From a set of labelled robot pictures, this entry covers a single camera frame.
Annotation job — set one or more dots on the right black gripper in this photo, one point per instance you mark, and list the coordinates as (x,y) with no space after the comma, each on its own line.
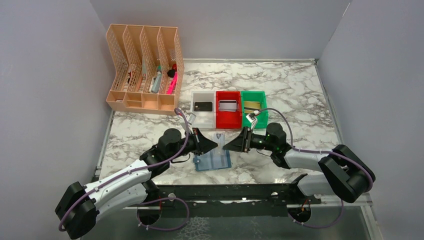
(246,140)

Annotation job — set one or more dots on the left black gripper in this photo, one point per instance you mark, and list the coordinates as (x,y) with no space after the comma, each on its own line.
(195,141)

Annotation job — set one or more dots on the blue crest white card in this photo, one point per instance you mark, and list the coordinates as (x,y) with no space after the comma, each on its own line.
(219,138)

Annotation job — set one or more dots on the blue leather card holder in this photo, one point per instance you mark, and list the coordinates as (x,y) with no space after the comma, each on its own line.
(213,160)

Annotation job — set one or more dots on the green plastic bin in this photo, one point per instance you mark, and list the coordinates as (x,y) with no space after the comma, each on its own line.
(255,96)

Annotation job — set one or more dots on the red plastic bin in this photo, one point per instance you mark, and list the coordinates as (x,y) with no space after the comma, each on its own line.
(228,119)

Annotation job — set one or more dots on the white plastic bin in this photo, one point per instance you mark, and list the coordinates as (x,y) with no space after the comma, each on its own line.
(204,119)

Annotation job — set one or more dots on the peach plastic file organizer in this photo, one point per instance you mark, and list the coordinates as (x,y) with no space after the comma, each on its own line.
(137,51)

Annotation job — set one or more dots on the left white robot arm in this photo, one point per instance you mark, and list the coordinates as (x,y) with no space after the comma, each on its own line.
(81,206)

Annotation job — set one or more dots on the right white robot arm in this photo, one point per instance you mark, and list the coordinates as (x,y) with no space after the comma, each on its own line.
(339,171)

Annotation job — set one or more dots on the gold credit card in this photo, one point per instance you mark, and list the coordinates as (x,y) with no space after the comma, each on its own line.
(251,106)

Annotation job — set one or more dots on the black credit card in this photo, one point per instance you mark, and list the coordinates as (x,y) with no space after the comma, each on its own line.
(203,106)

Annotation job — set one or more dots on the pink highlighter pen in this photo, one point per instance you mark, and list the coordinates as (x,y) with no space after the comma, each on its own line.
(173,83)

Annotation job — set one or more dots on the teal grey stapler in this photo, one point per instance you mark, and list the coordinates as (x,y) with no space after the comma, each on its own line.
(156,81)

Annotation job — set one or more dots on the black binder clip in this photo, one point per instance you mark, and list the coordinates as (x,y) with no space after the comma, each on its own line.
(171,73)

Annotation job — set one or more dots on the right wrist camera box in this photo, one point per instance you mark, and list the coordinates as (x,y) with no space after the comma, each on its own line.
(252,118)

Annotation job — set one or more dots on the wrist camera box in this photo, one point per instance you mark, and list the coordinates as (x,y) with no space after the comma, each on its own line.
(191,118)
(252,118)

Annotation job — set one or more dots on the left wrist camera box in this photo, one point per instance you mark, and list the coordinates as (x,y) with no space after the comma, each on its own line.
(191,118)

